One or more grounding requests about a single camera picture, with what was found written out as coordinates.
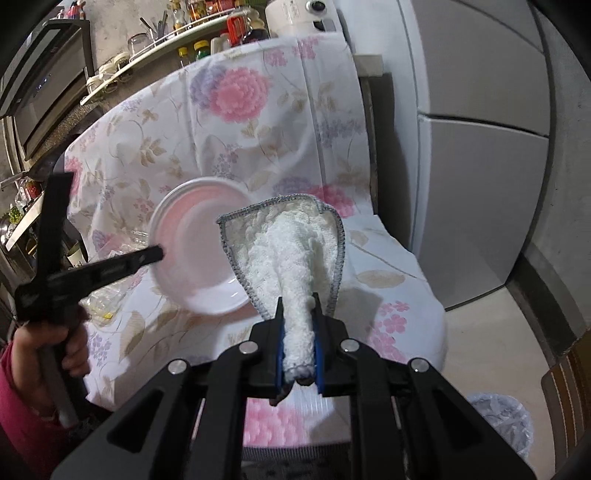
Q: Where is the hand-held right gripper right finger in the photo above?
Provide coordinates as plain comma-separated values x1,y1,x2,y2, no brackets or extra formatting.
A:
311,293,539,480

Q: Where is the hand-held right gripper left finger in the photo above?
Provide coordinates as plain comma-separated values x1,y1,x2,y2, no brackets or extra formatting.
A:
51,298,284,480

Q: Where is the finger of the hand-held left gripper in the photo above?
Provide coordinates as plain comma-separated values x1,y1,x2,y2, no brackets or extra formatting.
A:
85,246,165,289

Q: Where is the red and white bowl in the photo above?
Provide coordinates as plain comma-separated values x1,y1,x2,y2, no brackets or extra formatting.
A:
148,178,259,315

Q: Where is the white cloth with grey edge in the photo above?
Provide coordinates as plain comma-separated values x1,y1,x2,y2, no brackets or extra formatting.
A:
217,194,348,407

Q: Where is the bin with clear liner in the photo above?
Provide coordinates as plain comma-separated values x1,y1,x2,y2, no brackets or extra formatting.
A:
466,391,535,462

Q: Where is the person's left forearm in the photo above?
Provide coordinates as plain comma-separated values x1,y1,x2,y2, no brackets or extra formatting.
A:
0,344,88,480

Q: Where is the person's left hand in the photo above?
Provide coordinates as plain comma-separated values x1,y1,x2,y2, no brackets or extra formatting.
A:
11,307,90,409

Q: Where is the clear plastic wrapper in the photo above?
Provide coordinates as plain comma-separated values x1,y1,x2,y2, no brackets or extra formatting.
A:
78,228,153,324

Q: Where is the black countertop oven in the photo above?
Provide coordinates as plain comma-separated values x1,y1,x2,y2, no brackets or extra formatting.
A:
0,21,95,160

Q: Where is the floral tablecloth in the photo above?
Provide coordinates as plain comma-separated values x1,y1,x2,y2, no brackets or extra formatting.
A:
62,36,448,448

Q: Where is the clear glass cup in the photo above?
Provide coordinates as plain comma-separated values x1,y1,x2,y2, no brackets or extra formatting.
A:
128,33,151,58

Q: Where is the metal kitchen shelf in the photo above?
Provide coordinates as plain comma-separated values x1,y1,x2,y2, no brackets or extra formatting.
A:
81,18,269,107

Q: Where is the grey refrigerator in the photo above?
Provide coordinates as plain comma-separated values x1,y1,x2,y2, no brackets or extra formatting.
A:
337,0,555,310

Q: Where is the utensil holder with utensils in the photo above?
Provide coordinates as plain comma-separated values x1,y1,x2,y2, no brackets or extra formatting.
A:
139,11,169,40

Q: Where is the wooden chair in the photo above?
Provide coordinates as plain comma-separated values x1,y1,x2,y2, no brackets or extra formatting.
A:
540,328,591,467

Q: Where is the white kitchen appliance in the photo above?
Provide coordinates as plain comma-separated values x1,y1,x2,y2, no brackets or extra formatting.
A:
264,0,340,40

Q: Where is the dark sauce bottle red handle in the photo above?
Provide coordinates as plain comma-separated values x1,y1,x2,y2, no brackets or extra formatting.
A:
226,11,271,44

